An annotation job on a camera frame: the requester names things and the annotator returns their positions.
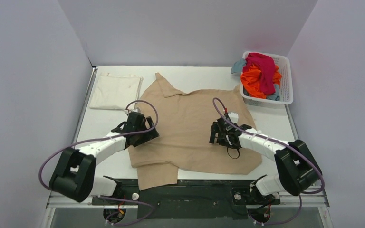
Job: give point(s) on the white perforated plastic basket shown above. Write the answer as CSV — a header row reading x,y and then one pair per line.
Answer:
x,y
285,89

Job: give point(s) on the magenta red cloth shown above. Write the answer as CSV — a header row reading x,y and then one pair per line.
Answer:
x,y
267,66

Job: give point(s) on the tan beige t shirt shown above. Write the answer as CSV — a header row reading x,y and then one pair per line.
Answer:
x,y
184,128

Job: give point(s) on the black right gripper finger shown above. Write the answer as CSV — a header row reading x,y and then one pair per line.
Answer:
x,y
214,132
223,140

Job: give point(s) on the orange cloth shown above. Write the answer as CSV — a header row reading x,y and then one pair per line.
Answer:
x,y
251,81

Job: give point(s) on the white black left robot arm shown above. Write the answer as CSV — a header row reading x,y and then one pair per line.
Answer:
x,y
75,173

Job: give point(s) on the teal blue cloth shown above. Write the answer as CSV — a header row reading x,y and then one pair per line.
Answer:
x,y
238,67

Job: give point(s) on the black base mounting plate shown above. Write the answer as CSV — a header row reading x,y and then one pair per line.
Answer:
x,y
218,199

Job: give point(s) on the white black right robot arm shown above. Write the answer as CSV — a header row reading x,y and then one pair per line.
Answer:
x,y
296,168

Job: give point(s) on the folded cream t shirt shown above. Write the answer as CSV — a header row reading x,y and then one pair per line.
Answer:
x,y
115,92

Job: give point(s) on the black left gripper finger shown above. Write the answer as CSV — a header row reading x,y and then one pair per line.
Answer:
x,y
150,122
138,139

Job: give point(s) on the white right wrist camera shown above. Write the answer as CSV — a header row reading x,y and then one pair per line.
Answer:
x,y
234,117

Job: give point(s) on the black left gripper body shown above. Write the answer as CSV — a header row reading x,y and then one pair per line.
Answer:
x,y
148,132

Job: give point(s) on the aluminium rail frame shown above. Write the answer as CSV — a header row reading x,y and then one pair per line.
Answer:
x,y
285,200

